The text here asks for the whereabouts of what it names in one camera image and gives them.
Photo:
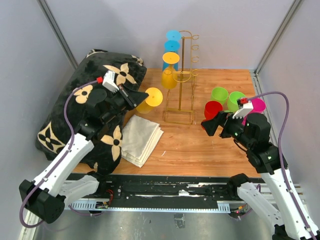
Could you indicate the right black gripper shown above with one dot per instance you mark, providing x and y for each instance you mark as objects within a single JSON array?
[{"x": 210, "y": 125}]

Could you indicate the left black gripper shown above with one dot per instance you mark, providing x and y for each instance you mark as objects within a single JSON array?
[{"x": 132, "y": 98}]

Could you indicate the red wine glass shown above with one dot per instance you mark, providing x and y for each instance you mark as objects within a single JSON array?
[{"x": 211, "y": 109}]

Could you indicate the yellow wine glass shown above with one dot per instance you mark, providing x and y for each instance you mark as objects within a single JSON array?
[
  {"x": 154, "y": 99},
  {"x": 167, "y": 79}
]

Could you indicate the green wine glass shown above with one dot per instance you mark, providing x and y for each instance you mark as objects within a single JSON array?
[
  {"x": 219, "y": 94},
  {"x": 231, "y": 104}
]

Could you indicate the magenta wine glass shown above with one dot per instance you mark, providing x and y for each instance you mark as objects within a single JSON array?
[{"x": 259, "y": 106}]

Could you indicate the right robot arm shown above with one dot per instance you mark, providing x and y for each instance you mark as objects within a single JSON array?
[{"x": 287, "y": 219}]

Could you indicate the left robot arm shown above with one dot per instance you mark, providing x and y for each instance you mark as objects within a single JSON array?
[{"x": 46, "y": 196}]

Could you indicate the front blue wine glass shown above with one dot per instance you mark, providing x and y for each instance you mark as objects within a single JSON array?
[{"x": 171, "y": 46}]

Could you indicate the blue wine glass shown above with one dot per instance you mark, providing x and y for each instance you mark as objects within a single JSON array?
[
  {"x": 173, "y": 35},
  {"x": 171, "y": 46}
]

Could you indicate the rear blue wine glass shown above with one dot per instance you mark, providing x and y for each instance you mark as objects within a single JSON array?
[{"x": 173, "y": 35}]

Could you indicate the folded white cloth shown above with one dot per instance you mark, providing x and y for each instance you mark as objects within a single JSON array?
[{"x": 140, "y": 137}]

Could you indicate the black floral plush pillow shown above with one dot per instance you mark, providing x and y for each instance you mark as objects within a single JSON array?
[{"x": 71, "y": 103}]

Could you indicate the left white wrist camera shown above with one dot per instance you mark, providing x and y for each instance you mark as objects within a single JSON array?
[{"x": 109, "y": 81}]

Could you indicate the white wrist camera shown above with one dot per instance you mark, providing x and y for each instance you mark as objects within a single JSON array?
[
  {"x": 109, "y": 81},
  {"x": 245, "y": 107}
]

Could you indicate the gold wire glass rack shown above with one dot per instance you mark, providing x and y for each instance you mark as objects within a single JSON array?
[{"x": 179, "y": 103}]

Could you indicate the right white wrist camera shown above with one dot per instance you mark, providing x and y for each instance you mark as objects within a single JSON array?
[{"x": 245, "y": 107}]

